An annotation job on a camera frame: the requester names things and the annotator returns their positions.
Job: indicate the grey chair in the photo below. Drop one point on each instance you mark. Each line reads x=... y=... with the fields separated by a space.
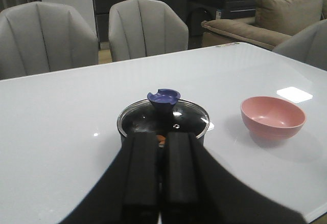
x=41 y=37
x=307 y=46
x=164 y=33

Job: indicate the pink bowl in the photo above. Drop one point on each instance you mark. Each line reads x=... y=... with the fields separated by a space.
x=272 y=118

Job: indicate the beige sofa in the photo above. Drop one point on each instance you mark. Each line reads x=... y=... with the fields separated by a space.
x=275 y=21

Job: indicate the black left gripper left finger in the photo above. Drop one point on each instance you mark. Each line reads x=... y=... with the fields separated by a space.
x=127 y=192

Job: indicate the glass lid blue knob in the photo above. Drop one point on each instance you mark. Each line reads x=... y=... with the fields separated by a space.
x=162 y=113

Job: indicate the left grey chair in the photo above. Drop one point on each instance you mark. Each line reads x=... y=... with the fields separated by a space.
x=41 y=37

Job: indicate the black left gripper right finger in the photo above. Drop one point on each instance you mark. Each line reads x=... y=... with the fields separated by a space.
x=197 y=189

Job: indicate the dark blue saucepan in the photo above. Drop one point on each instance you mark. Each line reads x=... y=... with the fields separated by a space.
x=128 y=128

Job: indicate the grey chair at right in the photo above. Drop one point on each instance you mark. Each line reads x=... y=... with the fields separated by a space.
x=307 y=46

